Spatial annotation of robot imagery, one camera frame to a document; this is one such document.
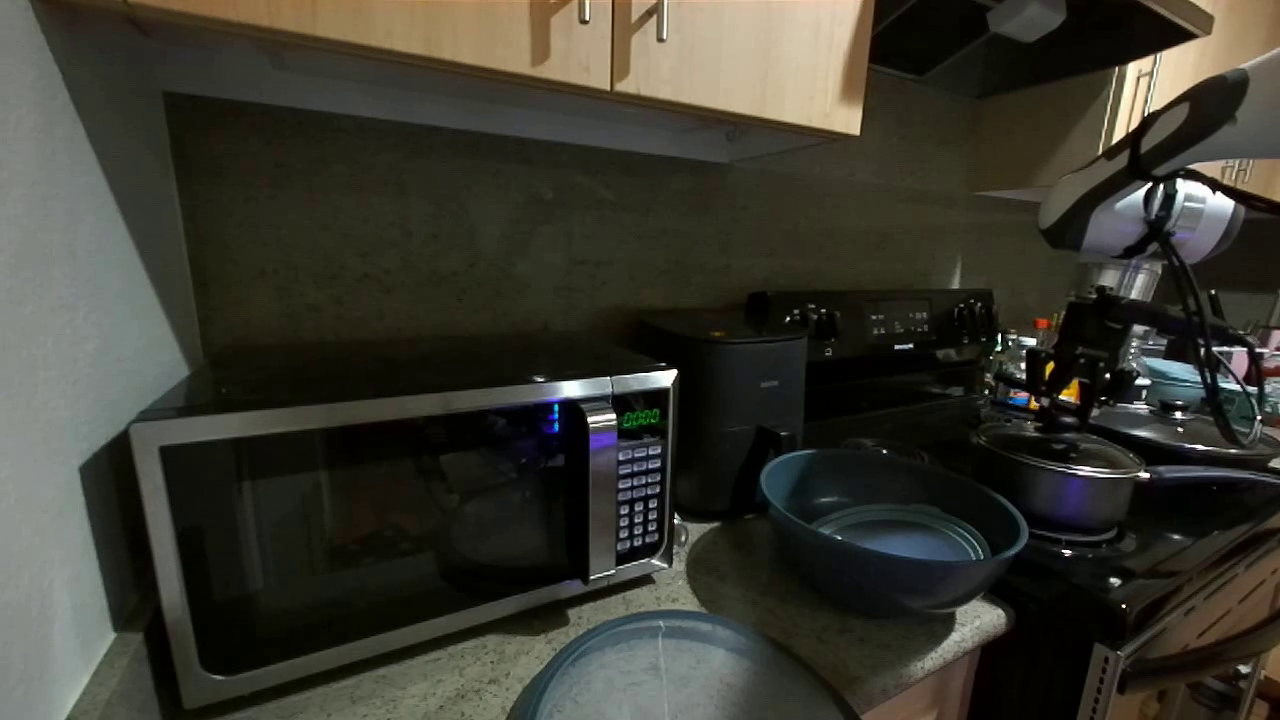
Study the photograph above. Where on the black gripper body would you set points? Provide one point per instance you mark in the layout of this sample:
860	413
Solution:
1086	363

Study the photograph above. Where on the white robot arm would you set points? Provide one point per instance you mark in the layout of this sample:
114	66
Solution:
1147	200

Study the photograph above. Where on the dark cooking pot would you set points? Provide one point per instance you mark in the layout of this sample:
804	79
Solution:
1078	480

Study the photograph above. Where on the large blue bowl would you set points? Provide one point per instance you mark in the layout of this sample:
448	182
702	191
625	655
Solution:
882	532

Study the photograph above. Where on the black electric stove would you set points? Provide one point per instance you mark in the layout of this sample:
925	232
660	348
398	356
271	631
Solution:
1157	610

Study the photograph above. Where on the black air fryer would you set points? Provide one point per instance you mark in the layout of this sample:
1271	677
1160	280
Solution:
736	403

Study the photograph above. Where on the black range hood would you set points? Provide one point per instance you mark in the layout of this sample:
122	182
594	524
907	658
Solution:
1006	46

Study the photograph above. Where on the stainless steel microwave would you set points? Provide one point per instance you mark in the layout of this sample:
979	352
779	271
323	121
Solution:
304	539

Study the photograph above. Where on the wooden wall cabinet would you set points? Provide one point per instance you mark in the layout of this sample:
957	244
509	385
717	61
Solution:
779	61

